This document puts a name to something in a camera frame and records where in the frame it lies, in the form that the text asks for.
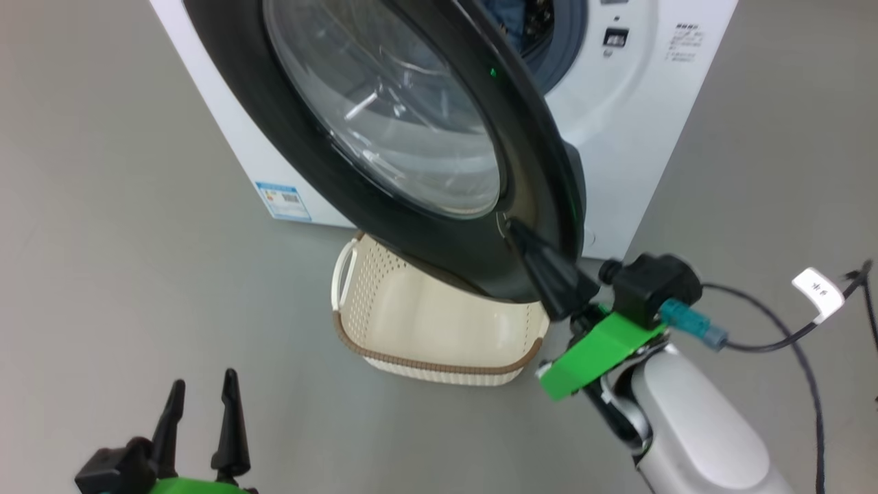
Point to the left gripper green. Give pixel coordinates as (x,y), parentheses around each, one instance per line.
(199,488)

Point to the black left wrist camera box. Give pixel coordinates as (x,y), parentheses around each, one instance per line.
(116,470)

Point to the white front-loading washing machine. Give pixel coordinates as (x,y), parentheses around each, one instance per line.
(631,137)

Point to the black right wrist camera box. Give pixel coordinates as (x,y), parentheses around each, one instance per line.
(651,288)

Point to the dark round washing machine door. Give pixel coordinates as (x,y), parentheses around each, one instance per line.
(411,123)

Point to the cream perforated laundry basket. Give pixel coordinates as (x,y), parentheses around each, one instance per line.
(439,322)

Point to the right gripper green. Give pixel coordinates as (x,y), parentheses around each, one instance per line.
(597,350)

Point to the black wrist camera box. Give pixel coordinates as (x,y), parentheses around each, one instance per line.
(116,470)
(651,288)

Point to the blue energy label sticker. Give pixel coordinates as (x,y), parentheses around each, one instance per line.
(282,201)

